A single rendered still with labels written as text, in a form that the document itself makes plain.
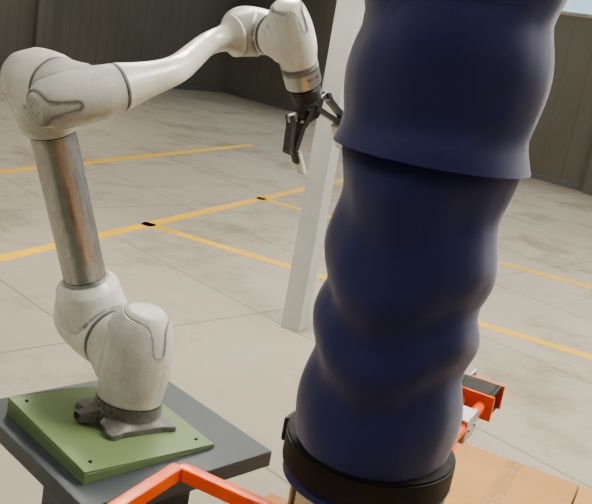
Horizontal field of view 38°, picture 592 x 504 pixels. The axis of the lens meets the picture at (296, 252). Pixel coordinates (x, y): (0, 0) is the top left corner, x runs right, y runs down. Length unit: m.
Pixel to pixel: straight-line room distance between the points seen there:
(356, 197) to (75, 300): 1.18
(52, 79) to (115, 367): 0.65
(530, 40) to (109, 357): 1.29
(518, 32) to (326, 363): 0.44
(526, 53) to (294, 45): 1.11
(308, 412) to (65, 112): 0.87
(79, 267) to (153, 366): 0.29
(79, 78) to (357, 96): 0.86
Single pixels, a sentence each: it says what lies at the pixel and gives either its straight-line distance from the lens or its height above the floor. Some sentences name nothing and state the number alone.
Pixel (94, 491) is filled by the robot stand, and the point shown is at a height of 0.75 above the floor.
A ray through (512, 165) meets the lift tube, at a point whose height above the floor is 1.61.
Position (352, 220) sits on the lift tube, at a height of 1.52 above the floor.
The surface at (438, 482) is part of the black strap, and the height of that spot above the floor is 1.21.
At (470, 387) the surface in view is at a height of 1.11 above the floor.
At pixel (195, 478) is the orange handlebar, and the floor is 1.09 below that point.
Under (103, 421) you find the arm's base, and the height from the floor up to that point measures 0.80.
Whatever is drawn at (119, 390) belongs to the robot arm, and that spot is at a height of 0.88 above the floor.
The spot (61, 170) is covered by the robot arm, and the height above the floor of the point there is 1.34.
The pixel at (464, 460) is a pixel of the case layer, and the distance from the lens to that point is 2.72.
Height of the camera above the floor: 1.73
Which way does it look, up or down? 15 degrees down
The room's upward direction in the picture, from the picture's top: 10 degrees clockwise
